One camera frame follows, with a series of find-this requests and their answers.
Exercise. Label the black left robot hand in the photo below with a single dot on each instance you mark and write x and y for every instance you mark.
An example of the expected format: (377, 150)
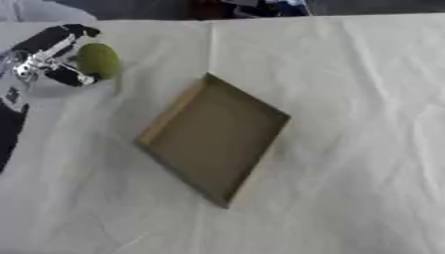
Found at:
(55, 41)

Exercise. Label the green toy fruit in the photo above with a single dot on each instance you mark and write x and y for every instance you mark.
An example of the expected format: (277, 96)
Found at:
(99, 61)

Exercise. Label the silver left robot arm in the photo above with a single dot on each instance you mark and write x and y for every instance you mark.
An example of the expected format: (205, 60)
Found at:
(8, 129)

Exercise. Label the tan cardboard box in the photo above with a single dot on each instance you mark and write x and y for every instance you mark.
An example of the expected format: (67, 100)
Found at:
(215, 139)

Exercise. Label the person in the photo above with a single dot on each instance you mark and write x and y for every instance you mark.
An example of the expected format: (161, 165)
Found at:
(255, 7)

